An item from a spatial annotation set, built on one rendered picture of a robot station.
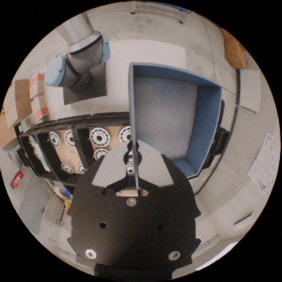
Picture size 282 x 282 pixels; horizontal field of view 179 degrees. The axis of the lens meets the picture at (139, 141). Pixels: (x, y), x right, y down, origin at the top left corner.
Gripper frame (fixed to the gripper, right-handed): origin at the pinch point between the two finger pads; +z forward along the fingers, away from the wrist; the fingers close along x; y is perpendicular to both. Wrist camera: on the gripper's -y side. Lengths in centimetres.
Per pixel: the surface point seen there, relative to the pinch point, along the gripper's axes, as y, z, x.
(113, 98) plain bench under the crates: -5.2, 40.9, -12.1
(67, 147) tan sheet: 18, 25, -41
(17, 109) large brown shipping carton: -18, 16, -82
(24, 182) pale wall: 134, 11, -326
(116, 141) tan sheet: 15.3, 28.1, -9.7
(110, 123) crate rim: 2.8, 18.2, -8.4
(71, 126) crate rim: 2.4, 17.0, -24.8
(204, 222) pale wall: 348, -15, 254
